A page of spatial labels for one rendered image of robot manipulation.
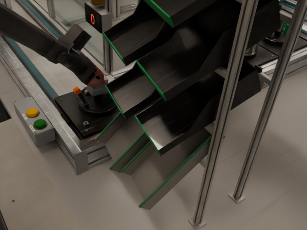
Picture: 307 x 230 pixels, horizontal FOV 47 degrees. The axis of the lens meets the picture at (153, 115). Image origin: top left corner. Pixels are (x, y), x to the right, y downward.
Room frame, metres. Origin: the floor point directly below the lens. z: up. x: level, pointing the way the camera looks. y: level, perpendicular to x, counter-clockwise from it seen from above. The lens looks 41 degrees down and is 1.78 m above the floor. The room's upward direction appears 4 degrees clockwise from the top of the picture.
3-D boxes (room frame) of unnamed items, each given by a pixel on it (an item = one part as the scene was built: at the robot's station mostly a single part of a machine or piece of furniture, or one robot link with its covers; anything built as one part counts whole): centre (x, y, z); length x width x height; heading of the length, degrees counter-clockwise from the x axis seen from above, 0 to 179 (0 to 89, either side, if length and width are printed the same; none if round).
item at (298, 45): (1.60, -0.58, 1.01); 0.24 x 0.24 x 0.13; 38
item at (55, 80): (1.24, 0.37, 0.91); 0.84 x 0.28 x 0.10; 38
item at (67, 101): (0.98, 0.20, 0.96); 0.24 x 0.24 x 0.02; 38
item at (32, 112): (0.92, 0.42, 0.96); 0.04 x 0.04 x 0.02
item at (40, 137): (0.92, 0.42, 0.93); 0.21 x 0.07 x 0.06; 38
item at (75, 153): (1.11, 0.49, 0.91); 0.89 x 0.06 x 0.11; 38
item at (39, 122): (0.86, 0.38, 0.96); 0.04 x 0.04 x 0.02
